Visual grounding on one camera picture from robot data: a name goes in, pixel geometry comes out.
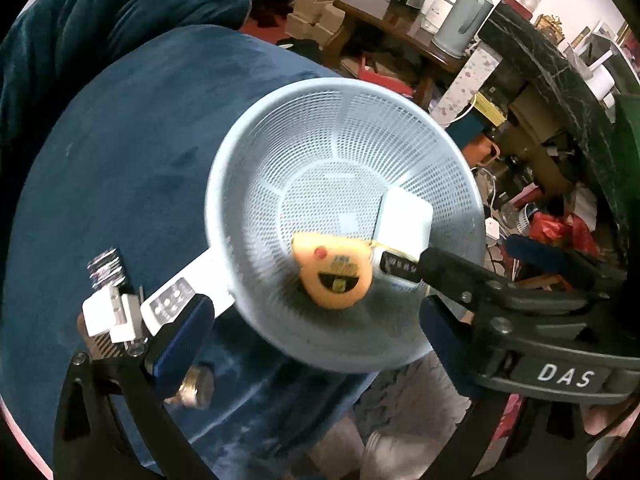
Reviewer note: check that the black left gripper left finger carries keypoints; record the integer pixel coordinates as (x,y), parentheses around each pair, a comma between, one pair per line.
(89,439)

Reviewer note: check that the amber pill bottle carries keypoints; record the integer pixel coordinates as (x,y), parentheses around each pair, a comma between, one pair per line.
(196,390)

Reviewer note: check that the cardboard boxes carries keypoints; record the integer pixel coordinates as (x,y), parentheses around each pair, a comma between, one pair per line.
(317,20)

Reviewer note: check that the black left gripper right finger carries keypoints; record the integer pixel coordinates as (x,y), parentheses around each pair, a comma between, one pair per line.
(547,441)

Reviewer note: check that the orange tape measure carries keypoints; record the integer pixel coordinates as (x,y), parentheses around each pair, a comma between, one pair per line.
(336,272)

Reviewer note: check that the white power bank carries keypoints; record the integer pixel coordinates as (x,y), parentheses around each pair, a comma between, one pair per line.
(402,232)

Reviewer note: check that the dark wooden side table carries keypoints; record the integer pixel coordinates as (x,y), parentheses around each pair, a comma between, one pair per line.
(367,23)

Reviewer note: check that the white remote control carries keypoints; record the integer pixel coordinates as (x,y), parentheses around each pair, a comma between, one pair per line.
(205,275)

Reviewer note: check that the battery pack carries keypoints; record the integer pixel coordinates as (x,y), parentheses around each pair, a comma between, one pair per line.
(107,269)

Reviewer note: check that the brown wooden comb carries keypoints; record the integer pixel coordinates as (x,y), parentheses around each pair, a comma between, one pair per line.
(100,347)

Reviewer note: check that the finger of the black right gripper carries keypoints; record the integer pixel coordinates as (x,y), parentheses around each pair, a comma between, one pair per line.
(575,267)
(450,275)

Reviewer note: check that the dark blue velvet blanket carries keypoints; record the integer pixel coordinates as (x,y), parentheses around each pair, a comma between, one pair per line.
(55,47)

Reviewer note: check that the grey thermos flask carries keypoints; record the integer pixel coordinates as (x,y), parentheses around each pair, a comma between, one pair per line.
(461,25)

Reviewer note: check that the white rectangular adapter box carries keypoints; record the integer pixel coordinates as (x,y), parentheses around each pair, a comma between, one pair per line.
(108,311)

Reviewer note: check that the light blue plastic basket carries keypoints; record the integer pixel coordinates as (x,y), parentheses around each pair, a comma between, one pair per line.
(318,156)

